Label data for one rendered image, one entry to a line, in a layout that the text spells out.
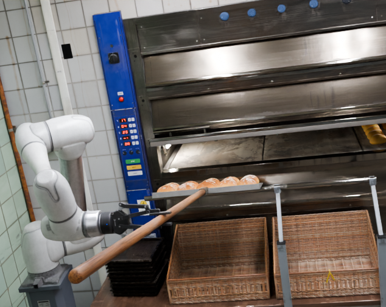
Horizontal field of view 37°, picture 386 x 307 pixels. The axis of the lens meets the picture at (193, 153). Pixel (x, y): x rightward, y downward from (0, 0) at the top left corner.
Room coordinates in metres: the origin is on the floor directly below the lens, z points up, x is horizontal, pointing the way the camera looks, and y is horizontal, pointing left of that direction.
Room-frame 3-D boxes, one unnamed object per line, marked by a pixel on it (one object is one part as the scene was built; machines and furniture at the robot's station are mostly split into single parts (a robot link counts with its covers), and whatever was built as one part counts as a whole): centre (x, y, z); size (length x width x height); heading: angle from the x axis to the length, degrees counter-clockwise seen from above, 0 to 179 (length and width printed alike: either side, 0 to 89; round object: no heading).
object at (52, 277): (2.51, 0.79, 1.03); 0.22 x 0.18 x 0.06; 173
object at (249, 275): (2.99, -0.06, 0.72); 0.56 x 0.49 x 0.28; 80
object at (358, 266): (2.88, -0.63, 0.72); 0.56 x 0.49 x 0.28; 80
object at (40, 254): (2.53, 0.78, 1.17); 0.18 x 0.16 x 0.22; 113
